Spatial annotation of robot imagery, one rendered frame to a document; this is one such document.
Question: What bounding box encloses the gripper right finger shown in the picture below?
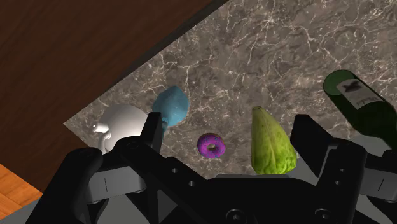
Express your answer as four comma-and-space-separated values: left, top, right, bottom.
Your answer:
289, 114, 397, 224

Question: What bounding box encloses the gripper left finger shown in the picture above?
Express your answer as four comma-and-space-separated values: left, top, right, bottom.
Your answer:
25, 111, 208, 224

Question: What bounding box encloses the white teapot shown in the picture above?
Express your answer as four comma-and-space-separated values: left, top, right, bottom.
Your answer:
92, 104, 149, 155

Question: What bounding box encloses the dark green wine bottle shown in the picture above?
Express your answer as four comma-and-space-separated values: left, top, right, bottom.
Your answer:
323, 69, 397, 151

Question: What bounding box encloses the light blue vase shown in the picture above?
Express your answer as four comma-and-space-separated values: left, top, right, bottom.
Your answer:
151, 85, 190, 137

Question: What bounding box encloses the green ridged squash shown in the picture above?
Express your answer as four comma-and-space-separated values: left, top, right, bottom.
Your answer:
251, 106, 298, 176

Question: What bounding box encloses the purple sprinkled donut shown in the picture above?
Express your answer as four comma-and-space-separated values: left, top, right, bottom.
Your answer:
197, 132, 227, 159

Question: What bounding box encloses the dark brown wooden cabinet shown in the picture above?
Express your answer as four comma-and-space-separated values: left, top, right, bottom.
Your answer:
0, 0, 230, 193

